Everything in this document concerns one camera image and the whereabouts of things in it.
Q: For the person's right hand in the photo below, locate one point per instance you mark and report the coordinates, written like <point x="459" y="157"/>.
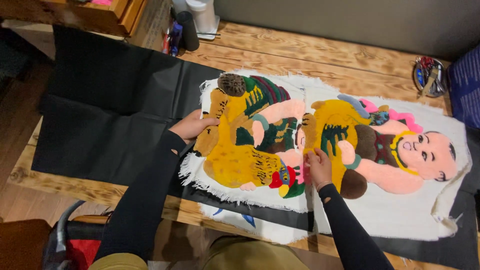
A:
<point x="320" y="168"/>

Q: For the person's left hand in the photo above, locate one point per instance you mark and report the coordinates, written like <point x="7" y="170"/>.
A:
<point x="189" y="127"/>

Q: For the colourful tufted child and rooster rug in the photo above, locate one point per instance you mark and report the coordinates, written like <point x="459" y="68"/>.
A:
<point x="375" y="210"/>

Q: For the black fabric sheet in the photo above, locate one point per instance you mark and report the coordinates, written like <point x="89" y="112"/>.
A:
<point x="112" y="112"/>

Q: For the white cloth with blue shapes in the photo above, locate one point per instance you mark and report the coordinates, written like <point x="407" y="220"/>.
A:
<point x="270" y="232"/>

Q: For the black cylinder tube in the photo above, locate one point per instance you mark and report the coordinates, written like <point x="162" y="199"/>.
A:
<point x="188" y="32"/>

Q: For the brown cardboard box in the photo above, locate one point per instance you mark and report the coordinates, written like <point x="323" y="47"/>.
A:
<point x="153" y="26"/>

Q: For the white plastic container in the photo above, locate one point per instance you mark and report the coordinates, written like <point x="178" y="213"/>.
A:
<point x="202" y="15"/>

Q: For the person's olive trousers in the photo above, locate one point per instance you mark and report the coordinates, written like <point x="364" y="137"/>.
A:
<point x="247" y="257"/>

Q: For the round metal bowl with tools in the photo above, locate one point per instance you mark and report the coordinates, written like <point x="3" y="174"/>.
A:
<point x="429" y="78"/>

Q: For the grey curved tube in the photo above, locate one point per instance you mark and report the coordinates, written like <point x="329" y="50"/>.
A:
<point x="63" y="225"/>

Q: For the wooden crate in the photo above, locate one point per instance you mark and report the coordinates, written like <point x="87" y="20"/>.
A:
<point x="75" y="15"/>

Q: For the red and black bag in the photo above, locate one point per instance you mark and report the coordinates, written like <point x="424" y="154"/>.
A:
<point x="84" y="253"/>

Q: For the blue patterned cushion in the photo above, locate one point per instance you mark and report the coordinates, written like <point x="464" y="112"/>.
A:
<point x="465" y="86"/>

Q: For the brown stool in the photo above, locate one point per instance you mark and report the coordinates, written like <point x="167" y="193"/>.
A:
<point x="22" y="243"/>

